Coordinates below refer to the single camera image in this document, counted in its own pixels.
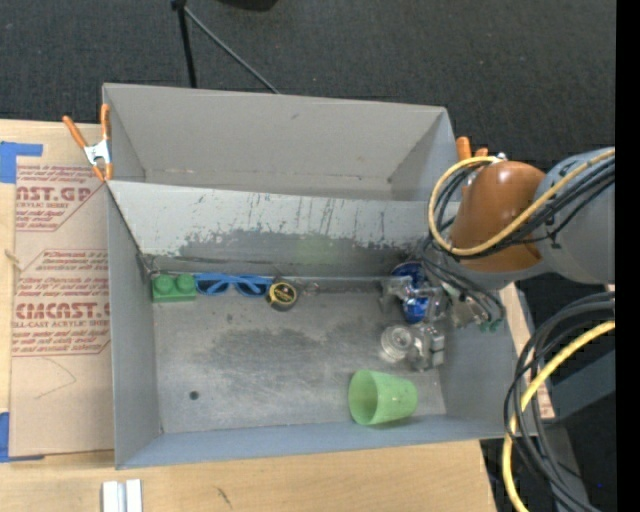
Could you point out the grey metal bin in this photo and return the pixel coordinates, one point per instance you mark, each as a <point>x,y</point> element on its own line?
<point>280,350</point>

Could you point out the brown cardboard board red print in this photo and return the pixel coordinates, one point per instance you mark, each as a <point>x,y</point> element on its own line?
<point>60,300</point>

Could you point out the clear glass knob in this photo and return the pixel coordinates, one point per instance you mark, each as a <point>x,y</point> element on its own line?
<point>396,343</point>

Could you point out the black and yellow tape measure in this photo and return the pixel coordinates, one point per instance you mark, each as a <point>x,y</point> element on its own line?
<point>283,296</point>

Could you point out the blue ball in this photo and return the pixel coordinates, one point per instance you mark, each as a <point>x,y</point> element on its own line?
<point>414,309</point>

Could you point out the blue sunglasses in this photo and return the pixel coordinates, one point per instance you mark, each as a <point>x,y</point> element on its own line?
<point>225,285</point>

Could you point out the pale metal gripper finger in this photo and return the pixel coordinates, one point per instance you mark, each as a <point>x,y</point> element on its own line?
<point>434,350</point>
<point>400,287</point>

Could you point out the green plastic cup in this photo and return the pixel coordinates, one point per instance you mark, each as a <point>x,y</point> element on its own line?
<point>382,397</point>

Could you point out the green toy building block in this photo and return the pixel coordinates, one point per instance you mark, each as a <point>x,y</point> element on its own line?
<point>172,289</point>

